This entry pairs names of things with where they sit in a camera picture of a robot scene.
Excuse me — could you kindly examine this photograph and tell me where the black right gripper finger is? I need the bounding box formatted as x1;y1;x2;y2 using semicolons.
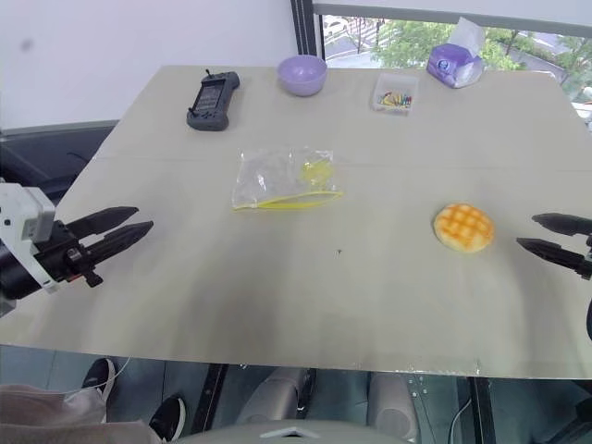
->
531;212;592;238
516;237;592;281

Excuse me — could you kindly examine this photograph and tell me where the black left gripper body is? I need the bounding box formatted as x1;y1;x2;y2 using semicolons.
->
32;219;105;289

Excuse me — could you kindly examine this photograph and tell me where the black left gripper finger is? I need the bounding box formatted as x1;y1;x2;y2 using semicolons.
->
85;220;154;267
68;206;140;242

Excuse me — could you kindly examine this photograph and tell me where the yellow pineapple bun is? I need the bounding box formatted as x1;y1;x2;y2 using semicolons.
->
432;203;496;253

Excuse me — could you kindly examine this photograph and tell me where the clear yellow-zip plastic bag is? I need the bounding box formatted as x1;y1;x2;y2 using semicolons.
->
231;145;345;213

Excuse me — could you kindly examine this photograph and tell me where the black seat beside table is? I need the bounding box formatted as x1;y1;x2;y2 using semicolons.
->
0;119;120;209

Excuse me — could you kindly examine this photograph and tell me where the white device at window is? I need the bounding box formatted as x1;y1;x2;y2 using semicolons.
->
573;85;592;125

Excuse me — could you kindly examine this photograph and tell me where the beige trouser leg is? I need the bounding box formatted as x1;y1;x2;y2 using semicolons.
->
0;382;161;444

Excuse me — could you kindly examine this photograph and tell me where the dark grey handheld remote controller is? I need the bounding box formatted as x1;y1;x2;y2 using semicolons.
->
186;68;241;132

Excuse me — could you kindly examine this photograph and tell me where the black table leg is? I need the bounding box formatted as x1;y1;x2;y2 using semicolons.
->
468;376;500;444
188;363;230;437

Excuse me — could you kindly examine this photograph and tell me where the purple tissue pack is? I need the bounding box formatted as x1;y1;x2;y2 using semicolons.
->
425;17;487;90

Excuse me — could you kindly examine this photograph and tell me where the clear box of coloured clips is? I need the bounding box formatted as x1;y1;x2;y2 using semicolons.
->
369;72;420;117

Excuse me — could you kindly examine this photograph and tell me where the grey rounded robot leg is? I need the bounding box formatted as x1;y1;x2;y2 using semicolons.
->
366;372;418;441
234;366;316;427

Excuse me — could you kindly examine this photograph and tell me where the green tree outside window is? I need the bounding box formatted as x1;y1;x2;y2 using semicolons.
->
372;20;457;70

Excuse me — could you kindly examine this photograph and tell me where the grey window top bar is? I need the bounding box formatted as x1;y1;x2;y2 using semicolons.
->
313;2;592;39

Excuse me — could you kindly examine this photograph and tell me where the purple bowl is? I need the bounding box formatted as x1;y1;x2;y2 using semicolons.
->
277;55;328;97

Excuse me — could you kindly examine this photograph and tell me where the grey robot torso front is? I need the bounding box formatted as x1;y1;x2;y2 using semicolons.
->
177;418;413;444

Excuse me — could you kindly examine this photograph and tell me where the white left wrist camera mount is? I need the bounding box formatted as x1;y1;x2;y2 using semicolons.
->
0;182;61;295

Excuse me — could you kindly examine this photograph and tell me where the thin white cable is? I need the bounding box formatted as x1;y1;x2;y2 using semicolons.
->
63;355;134;400

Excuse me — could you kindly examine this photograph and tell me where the white cable under table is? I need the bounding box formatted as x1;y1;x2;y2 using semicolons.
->
449;405;472;444

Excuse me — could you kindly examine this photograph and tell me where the black window frame post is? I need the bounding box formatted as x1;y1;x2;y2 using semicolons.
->
290;0;327;62

